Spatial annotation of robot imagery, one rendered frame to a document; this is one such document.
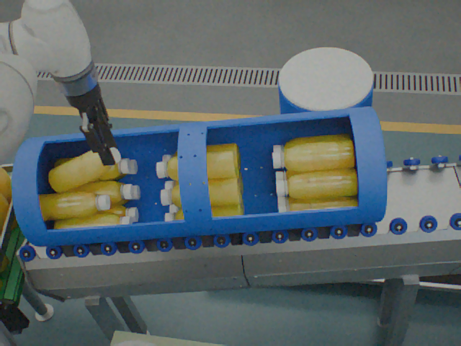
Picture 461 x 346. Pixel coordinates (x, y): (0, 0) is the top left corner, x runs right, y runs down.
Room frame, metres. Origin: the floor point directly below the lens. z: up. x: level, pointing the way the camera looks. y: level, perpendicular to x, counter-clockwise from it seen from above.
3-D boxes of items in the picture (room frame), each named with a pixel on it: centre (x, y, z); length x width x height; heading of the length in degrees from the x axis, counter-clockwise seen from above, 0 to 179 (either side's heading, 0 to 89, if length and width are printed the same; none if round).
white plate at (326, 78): (1.27, -0.33, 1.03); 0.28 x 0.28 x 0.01
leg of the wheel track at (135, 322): (1.06, 0.48, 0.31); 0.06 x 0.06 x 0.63; 82
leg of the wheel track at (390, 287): (0.92, -0.49, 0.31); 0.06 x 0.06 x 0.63; 82
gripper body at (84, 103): (0.95, 0.27, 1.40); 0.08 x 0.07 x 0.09; 172
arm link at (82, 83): (0.95, 0.27, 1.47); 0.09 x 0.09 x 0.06
